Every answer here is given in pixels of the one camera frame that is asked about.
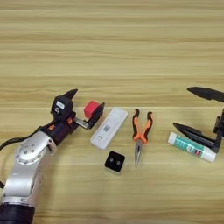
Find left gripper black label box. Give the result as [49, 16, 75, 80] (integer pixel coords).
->
[50, 95, 75, 122]

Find white rectangular device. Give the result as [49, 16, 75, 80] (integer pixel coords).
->
[89, 107, 129, 151]

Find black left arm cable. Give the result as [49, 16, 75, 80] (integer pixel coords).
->
[0, 125, 45, 151]

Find small black square device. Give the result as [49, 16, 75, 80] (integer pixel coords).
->
[103, 150, 126, 176]

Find orange black needle-nose pliers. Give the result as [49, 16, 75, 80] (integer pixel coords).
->
[131, 108, 155, 169]

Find red cube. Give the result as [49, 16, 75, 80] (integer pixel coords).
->
[83, 100, 102, 119]

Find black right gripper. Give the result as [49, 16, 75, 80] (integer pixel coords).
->
[172, 86, 224, 153]

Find white green glue stick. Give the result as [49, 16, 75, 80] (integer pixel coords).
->
[166, 130, 217, 164]

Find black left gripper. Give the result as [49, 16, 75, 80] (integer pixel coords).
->
[38, 88, 106, 147]

